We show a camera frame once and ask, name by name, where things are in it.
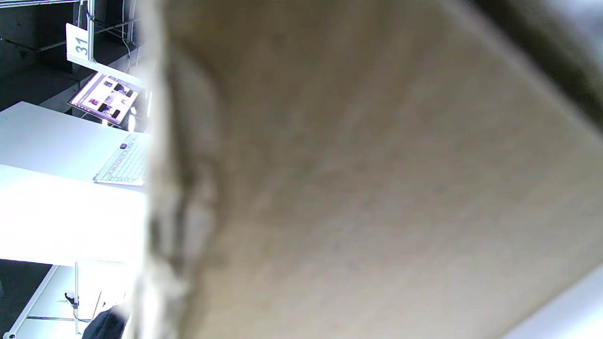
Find person's right hand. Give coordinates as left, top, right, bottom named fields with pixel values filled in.
left=471, top=0, right=603, bottom=128

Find brown cardboard mailer box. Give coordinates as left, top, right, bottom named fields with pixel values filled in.
left=127, top=0, right=603, bottom=339

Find white whiteboard on stand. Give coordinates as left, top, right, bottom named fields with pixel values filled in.
left=93, top=133, right=151, bottom=186

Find pink wall screen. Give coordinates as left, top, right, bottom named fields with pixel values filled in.
left=68, top=72, right=142, bottom=127

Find white frame post with sign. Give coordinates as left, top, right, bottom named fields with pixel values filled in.
left=0, top=0, right=147, bottom=90

